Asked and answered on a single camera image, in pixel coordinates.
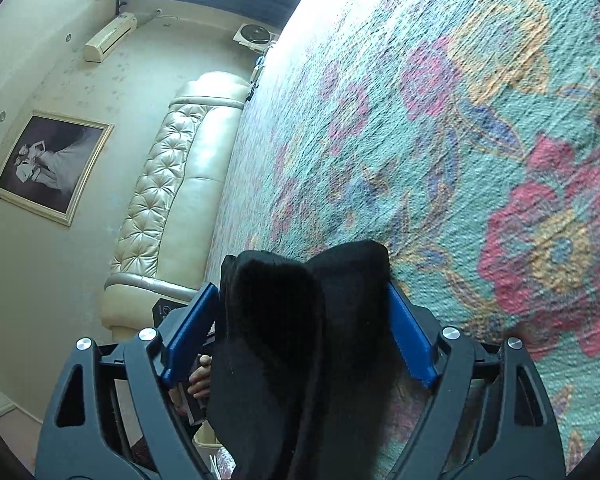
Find framed black and white picture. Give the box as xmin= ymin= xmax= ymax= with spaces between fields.
xmin=0 ymin=109 xmax=115 ymax=227

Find floral bedspread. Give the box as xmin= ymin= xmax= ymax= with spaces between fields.
xmin=205 ymin=0 xmax=600 ymax=480

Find beige tufted leather headboard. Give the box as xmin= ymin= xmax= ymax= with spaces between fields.
xmin=100 ymin=71 xmax=252 ymax=343

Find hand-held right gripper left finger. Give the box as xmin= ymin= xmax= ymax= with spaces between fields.
xmin=37 ymin=282 xmax=220 ymax=480

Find wall air conditioner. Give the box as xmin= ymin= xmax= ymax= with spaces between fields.
xmin=83 ymin=12 xmax=138 ymax=63

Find black studded pants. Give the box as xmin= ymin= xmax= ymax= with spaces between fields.
xmin=206 ymin=240 xmax=433 ymax=480

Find white fan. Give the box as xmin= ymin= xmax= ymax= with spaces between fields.
xmin=232 ymin=23 xmax=277 ymax=54

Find pink patterned cloth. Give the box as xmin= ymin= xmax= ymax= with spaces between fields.
xmin=211 ymin=450 xmax=237 ymax=480

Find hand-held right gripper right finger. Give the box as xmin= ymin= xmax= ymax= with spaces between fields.
xmin=386 ymin=281 xmax=567 ymax=480

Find person's left hand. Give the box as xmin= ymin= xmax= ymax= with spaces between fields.
xmin=186 ymin=354 xmax=214 ymax=399

